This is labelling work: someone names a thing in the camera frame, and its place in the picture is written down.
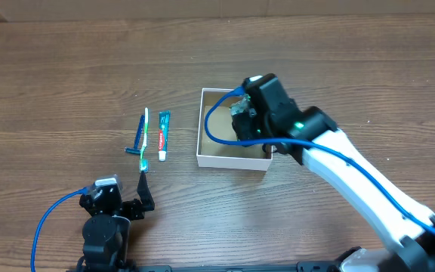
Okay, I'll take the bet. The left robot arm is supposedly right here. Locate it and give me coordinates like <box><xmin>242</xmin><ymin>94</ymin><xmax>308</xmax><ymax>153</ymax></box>
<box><xmin>77</xmin><ymin>172</ymin><xmax>155</xmax><ymax>272</ymax></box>

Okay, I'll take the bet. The green white toothbrush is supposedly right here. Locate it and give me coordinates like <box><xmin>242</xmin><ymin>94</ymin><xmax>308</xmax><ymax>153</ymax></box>
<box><xmin>139</xmin><ymin>107</ymin><xmax>150</xmax><ymax>172</ymax></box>

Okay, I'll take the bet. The blue disposable razor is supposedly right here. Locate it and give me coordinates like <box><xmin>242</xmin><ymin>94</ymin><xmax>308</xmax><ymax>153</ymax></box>
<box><xmin>124</xmin><ymin>115</ymin><xmax>145</xmax><ymax>155</ymax></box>

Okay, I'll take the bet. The blue cable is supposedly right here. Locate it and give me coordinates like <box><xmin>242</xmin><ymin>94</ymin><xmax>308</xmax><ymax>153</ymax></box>
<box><xmin>203</xmin><ymin>85</ymin><xmax>435</xmax><ymax>250</ymax></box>
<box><xmin>29</xmin><ymin>187</ymin><xmax>90</xmax><ymax>272</ymax></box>

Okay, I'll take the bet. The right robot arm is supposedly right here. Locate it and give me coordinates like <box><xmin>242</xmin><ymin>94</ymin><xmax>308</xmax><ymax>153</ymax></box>
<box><xmin>230</xmin><ymin>105</ymin><xmax>435</xmax><ymax>271</ymax></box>

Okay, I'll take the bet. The blue left cable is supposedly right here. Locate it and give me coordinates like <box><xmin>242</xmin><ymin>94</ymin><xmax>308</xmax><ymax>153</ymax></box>
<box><xmin>29</xmin><ymin>187</ymin><xmax>90</xmax><ymax>272</ymax></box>

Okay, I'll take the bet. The white cardboard box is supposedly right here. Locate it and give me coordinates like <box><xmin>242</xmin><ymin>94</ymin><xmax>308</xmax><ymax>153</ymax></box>
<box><xmin>196</xmin><ymin>88</ymin><xmax>273</xmax><ymax>172</ymax></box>

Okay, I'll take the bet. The green white soap packet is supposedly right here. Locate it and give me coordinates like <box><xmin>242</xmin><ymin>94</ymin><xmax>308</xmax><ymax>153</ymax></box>
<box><xmin>230</xmin><ymin>94</ymin><xmax>250</xmax><ymax>116</ymax></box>

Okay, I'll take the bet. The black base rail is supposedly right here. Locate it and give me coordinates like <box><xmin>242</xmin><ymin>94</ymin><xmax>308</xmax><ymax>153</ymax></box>
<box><xmin>134</xmin><ymin>261</ymin><xmax>341</xmax><ymax>272</ymax></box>

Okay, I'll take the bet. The blue right cable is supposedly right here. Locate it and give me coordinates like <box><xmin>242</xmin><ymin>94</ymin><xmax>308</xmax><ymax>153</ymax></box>
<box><xmin>203</xmin><ymin>85</ymin><xmax>435</xmax><ymax>250</ymax></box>

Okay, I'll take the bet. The Colgate toothpaste tube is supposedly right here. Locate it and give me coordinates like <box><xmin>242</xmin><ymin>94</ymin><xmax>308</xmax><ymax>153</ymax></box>
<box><xmin>158</xmin><ymin>110</ymin><xmax>171</xmax><ymax>162</ymax></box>

